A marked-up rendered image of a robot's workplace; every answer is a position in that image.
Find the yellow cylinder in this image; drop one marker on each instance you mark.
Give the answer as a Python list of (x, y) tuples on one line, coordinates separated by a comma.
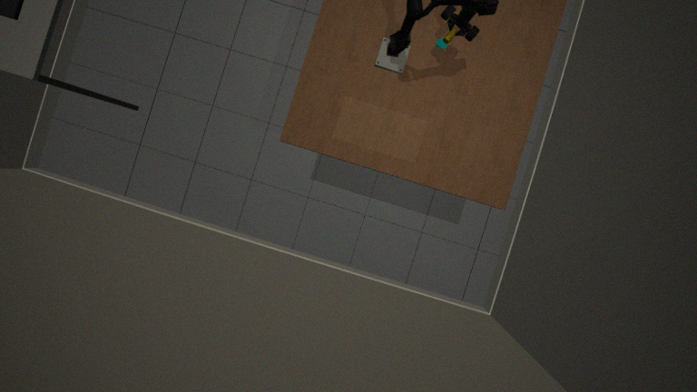
[(449, 36)]

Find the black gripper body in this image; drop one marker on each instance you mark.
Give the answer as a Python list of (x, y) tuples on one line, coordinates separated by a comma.
[(461, 22)]

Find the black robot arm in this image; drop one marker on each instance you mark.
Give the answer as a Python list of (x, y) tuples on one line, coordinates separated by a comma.
[(400, 40)]

